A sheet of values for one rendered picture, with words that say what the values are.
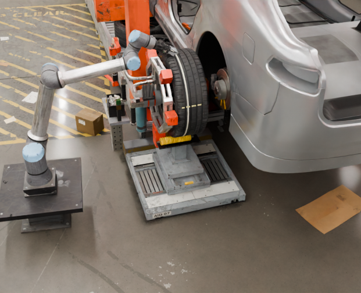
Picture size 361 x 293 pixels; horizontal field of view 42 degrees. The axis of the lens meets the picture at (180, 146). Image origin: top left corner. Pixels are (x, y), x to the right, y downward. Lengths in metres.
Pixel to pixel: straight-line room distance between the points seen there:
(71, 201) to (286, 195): 1.76
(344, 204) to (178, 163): 1.40
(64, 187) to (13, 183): 0.40
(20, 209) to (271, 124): 1.86
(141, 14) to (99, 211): 1.57
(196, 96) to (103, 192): 1.24
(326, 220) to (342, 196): 0.34
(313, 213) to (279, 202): 0.28
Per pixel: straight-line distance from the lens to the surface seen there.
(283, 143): 2.84
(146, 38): 3.28
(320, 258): 3.66
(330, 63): 3.91
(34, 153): 3.47
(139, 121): 3.76
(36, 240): 3.73
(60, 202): 3.54
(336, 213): 4.02
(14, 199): 3.65
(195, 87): 3.32
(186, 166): 3.88
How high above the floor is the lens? 2.69
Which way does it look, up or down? 37 degrees down
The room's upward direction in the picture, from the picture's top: 1 degrees clockwise
